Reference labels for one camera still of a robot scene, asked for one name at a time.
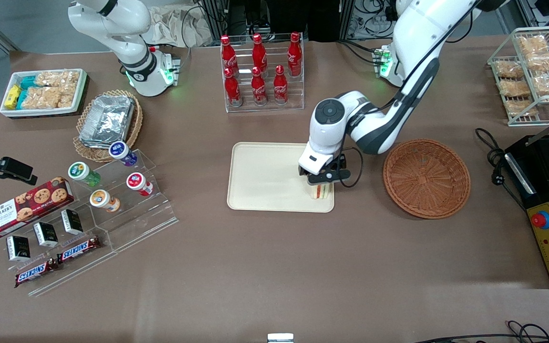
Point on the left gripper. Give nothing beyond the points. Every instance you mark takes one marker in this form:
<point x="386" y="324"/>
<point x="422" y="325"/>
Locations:
<point x="302" y="171"/>

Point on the triangular sandwich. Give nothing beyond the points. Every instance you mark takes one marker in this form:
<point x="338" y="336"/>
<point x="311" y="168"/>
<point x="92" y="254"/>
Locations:
<point x="320" y="192"/>

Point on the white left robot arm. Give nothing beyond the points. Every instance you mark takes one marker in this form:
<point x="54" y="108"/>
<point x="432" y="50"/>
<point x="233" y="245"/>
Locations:
<point x="374" y="124"/>

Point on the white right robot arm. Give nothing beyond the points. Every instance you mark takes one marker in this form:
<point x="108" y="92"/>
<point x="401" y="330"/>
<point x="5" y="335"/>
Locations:
<point x="131" y="28"/>

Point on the cream plastic tray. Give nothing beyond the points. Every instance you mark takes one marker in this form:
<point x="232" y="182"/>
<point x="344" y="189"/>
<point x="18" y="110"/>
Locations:
<point x="265" y="176"/>

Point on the round brown wicker basket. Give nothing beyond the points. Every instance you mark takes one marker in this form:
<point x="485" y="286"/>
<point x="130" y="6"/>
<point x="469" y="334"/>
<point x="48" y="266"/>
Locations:
<point x="427" y="181"/>

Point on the white rectangular snack tray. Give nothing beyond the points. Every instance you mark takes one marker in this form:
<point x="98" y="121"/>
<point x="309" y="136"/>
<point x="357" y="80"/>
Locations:
<point x="82" y="93"/>

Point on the oval light wicker basket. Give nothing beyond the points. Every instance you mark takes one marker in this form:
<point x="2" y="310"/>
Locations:
<point x="134" y="128"/>

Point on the red Walkers cookie box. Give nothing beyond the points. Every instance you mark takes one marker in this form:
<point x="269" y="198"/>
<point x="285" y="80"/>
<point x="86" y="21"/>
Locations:
<point x="26" y="207"/>

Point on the small black white box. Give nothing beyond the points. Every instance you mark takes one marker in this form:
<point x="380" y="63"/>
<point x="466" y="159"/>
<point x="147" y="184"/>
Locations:
<point x="45" y="235"/>
<point x="18" y="248"/>
<point x="72" y="222"/>

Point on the small green drink bottle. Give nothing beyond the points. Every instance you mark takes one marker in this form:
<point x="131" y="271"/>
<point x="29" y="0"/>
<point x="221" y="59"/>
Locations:
<point x="81" y="172"/>

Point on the teal snack packet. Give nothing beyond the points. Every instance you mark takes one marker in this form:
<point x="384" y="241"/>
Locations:
<point x="27" y="82"/>
<point x="22" y="99"/>

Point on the yellow snack packet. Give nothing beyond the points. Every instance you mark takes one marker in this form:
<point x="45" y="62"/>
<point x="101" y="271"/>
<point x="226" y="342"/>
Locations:
<point x="12" y="96"/>

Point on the clear rice cracker bag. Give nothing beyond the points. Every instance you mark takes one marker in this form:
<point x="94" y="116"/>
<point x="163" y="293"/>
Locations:
<point x="41" y="98"/>
<point x="67" y="96"/>
<point x="55" y="78"/>

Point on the clear acrylic bottle rack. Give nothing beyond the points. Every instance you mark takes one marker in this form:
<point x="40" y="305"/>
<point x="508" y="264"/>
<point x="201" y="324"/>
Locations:
<point x="296" y="95"/>

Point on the red cola bottle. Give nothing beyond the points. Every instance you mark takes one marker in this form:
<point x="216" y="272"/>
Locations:
<point x="259" y="89"/>
<point x="228" y="53"/>
<point x="294" y="55"/>
<point x="280" y="88"/>
<point x="232" y="90"/>
<point x="259" y="52"/>

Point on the small orange drink bottle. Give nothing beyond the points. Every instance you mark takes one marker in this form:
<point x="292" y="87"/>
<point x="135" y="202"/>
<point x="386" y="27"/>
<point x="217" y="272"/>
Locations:
<point x="102" y="200"/>

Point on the Snickers chocolate bar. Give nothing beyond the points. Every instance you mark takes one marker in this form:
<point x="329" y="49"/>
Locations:
<point x="36" y="272"/>
<point x="79" y="249"/>

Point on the stacked aluminium foil containers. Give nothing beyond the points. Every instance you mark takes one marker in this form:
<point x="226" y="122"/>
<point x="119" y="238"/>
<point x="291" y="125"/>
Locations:
<point x="107" y="121"/>

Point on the small purple drink bottle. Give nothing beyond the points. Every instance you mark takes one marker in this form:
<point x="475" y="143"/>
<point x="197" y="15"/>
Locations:
<point x="122" y="152"/>

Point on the clear acrylic stepped stand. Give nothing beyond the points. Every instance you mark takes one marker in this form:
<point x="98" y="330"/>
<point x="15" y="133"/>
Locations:
<point x="146" y="219"/>
<point x="69" y="271"/>

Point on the small red drink bottle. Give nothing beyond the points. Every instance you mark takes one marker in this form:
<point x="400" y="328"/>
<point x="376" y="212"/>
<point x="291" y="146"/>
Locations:
<point x="137" y="183"/>

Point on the black table machine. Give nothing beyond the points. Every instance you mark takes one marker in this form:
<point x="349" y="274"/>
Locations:
<point x="541" y="190"/>

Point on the crumpled beige cloth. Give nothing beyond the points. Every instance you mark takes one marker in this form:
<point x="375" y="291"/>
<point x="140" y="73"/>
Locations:
<point x="179" y="28"/>

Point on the red emergency stop button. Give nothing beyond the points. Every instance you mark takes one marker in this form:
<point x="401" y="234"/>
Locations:
<point x="541" y="220"/>

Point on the aluminium equipment frame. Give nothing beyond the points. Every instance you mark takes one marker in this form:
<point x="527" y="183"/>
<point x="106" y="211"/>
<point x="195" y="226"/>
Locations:
<point x="274" y="19"/>

